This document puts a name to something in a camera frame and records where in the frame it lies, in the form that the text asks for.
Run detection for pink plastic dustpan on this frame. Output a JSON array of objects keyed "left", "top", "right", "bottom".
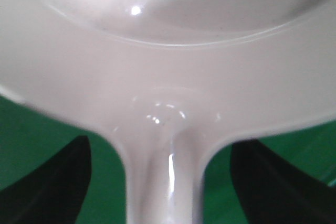
[{"left": 1, "top": 0, "right": 335, "bottom": 223}]

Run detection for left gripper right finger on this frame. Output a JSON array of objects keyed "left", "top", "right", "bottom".
[{"left": 230, "top": 140, "right": 335, "bottom": 223}]

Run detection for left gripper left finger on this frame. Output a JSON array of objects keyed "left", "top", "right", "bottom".
[{"left": 1, "top": 136, "right": 91, "bottom": 223}]

